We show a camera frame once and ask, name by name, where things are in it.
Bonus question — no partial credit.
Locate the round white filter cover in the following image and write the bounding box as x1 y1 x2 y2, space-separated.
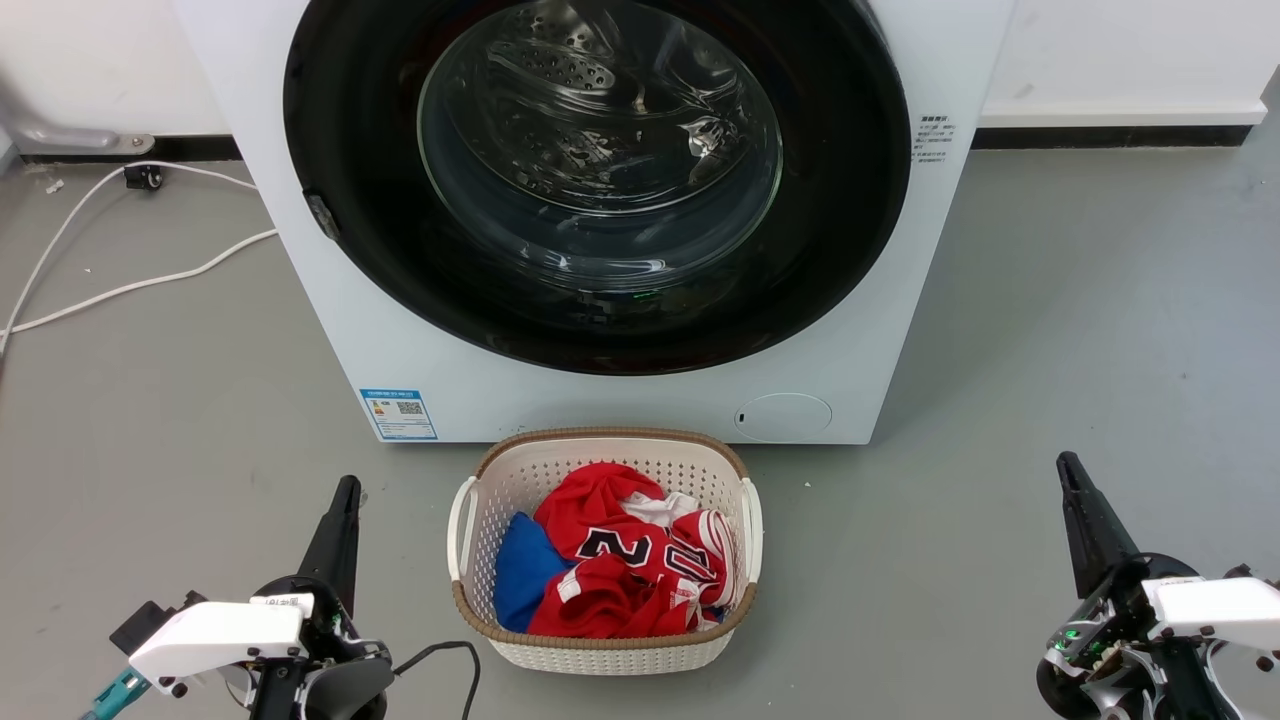
733 392 834 443

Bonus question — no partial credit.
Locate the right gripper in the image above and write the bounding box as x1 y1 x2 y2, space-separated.
1035 451 1280 720

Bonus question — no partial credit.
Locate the steel washer drum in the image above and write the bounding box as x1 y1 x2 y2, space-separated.
418 0 784 217

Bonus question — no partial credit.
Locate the red basketball jersey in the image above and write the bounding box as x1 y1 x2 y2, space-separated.
527 462 747 639

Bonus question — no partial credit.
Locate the small text sticker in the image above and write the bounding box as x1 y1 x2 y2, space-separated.
914 113 960 177

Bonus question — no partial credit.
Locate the white woven laundry basket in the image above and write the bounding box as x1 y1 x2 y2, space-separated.
447 427 765 676

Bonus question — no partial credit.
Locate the teal cable connector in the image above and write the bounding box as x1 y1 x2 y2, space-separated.
80 668 152 720

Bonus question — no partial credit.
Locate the white power cable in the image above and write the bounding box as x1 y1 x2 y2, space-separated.
0 229 280 335
0 160 260 357

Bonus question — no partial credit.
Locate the white front-load washing machine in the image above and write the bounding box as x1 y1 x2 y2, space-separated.
170 0 1017 446

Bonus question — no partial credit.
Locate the black round washer door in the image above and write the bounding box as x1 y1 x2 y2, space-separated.
283 0 913 377

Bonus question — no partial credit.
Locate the blue cloth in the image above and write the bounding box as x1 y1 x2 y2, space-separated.
493 512 577 633

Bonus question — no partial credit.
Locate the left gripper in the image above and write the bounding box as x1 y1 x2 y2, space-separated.
248 476 397 720

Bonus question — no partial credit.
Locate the blue energy label sticker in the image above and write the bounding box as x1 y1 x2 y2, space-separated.
359 389 439 442

